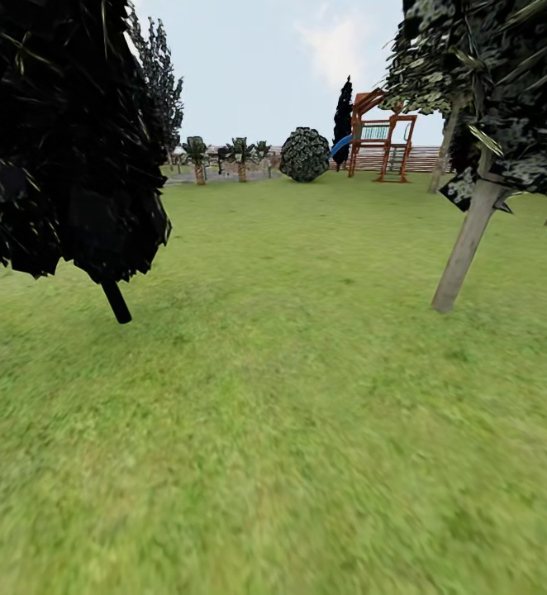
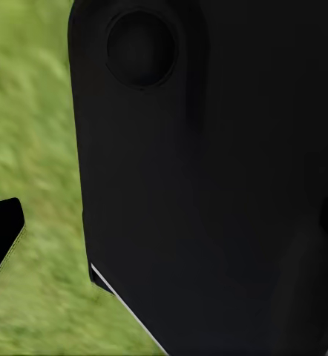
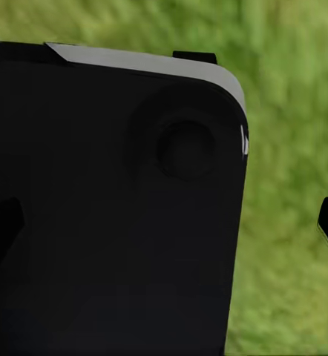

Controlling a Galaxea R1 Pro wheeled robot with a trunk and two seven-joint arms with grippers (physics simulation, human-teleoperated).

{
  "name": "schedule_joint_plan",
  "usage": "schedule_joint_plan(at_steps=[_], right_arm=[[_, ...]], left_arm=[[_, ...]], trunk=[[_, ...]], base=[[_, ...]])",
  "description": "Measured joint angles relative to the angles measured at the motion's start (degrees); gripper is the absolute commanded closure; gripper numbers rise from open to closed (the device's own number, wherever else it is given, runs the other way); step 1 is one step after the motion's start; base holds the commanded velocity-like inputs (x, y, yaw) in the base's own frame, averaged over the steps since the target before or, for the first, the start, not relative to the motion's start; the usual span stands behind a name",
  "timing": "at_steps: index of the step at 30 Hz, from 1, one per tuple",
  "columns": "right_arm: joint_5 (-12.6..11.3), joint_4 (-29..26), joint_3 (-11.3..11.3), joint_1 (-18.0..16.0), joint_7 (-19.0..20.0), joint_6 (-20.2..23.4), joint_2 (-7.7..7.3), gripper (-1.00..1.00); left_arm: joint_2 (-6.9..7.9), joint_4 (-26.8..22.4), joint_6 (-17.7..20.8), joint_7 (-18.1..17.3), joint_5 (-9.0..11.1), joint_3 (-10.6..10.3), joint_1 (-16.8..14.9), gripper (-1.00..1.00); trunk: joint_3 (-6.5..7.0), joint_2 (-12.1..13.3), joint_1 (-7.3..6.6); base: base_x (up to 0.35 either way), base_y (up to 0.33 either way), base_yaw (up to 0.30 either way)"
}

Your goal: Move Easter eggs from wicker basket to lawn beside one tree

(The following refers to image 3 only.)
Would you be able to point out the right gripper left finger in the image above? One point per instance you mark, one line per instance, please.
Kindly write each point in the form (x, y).
(11, 223)

